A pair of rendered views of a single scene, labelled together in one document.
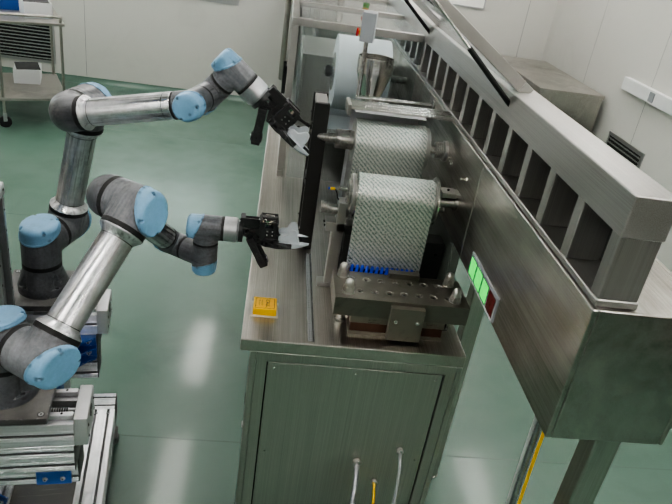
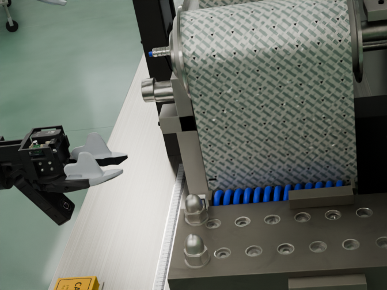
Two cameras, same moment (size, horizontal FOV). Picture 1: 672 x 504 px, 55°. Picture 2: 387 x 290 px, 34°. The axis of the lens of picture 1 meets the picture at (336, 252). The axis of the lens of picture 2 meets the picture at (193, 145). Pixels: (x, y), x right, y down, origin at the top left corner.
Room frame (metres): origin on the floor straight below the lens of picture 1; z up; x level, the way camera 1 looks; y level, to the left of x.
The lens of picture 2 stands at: (0.97, -0.30, 1.62)
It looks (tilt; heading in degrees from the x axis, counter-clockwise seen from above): 30 degrees down; 19
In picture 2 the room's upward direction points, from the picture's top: 11 degrees counter-clockwise
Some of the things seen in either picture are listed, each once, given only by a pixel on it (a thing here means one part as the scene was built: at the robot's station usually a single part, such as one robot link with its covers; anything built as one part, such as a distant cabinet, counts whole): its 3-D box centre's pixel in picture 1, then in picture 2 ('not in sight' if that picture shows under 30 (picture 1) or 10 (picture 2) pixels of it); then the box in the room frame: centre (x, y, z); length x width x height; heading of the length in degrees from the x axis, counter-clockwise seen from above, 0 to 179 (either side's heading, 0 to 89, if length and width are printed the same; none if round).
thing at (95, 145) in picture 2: (293, 230); (98, 148); (1.79, 0.14, 1.12); 0.09 x 0.03 x 0.06; 106
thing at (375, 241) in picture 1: (387, 244); (276, 141); (1.79, -0.15, 1.11); 0.23 x 0.01 x 0.18; 97
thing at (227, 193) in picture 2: (382, 272); (281, 195); (1.77, -0.15, 1.03); 0.21 x 0.04 x 0.03; 97
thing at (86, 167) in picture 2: (293, 238); (90, 166); (1.73, 0.13, 1.12); 0.09 x 0.03 x 0.06; 88
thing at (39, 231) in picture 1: (41, 239); not in sight; (1.71, 0.90, 0.98); 0.13 x 0.12 x 0.14; 173
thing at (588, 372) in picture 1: (451, 132); not in sight; (2.54, -0.38, 1.29); 3.10 x 0.28 x 0.30; 7
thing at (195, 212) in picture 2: (343, 268); (194, 207); (1.71, -0.03, 1.05); 0.04 x 0.04 x 0.04
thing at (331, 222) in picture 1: (330, 242); (185, 151); (1.87, 0.02, 1.05); 0.06 x 0.05 x 0.31; 97
